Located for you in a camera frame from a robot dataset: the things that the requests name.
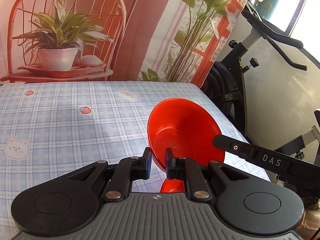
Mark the red plastic bowl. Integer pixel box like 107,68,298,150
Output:
160,179,184,193
148,98,225,171

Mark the blue plaid tablecloth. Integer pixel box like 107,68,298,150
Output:
0,80,272,240

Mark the black exercise bike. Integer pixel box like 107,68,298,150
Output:
202,10,319,163

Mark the dark framed window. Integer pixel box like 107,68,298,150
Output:
257,0,319,42

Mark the printed room backdrop cloth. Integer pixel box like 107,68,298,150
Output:
1,0,247,86

